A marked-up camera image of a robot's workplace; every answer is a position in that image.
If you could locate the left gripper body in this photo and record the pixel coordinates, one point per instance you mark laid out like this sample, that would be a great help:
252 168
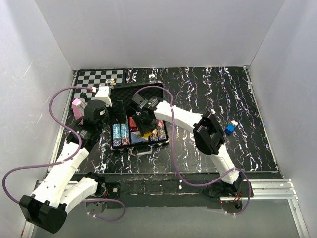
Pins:
105 121

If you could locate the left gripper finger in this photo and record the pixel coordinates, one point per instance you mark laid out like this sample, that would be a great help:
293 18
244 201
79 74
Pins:
119 107
119 117

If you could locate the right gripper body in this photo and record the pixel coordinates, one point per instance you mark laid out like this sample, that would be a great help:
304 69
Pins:
143 124

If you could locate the red playing card deck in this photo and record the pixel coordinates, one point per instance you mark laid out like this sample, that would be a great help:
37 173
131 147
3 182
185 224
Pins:
132 123

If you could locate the blue playing card deck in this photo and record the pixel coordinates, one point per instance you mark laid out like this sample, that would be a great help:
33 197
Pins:
136 138

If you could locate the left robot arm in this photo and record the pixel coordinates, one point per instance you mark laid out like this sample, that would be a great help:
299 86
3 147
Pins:
49 204

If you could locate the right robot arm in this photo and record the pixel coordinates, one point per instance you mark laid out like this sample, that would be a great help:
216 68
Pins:
207 132

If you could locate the purple and red chip column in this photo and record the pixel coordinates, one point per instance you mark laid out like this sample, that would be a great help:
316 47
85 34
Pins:
161 130

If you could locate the red and yellow chip column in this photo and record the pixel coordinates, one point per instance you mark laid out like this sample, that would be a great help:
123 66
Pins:
153 137

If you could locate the black poker chip case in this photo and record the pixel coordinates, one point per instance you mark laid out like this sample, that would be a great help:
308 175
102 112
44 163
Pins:
123 94

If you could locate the pink wedge box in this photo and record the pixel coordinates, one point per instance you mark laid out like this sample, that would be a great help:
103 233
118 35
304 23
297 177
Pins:
78 107

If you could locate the checkerboard mat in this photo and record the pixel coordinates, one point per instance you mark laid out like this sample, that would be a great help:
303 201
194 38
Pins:
98 77

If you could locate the blue and white block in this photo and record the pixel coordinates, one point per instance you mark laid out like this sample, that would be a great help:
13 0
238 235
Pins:
231 127

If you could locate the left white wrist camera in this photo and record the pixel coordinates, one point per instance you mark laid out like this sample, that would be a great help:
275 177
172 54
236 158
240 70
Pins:
102 93

